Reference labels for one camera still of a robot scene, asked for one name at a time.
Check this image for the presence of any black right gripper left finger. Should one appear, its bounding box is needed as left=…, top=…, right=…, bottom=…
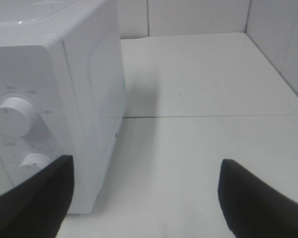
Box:
left=0, top=155, right=75, bottom=238

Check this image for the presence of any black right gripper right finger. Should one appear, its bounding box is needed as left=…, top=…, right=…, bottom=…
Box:
left=218, top=159, right=298, bottom=238

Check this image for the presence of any white timer knob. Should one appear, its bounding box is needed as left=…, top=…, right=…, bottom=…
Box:
left=19, top=153, right=53, bottom=176

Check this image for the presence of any upper white power knob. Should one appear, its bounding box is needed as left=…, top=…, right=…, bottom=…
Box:
left=0, top=97, right=39, bottom=137

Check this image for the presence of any white microwave oven body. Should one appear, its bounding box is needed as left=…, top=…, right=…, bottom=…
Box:
left=0, top=0, right=125, bottom=214

